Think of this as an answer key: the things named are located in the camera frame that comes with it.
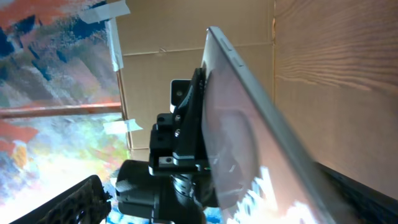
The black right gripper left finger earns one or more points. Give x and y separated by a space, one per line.
87 202

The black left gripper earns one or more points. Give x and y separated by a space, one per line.
176 140

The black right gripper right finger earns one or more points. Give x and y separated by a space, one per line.
371 206

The colourful painted backdrop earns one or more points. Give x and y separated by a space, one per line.
61 117

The brown cardboard panel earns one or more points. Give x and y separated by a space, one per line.
329 66

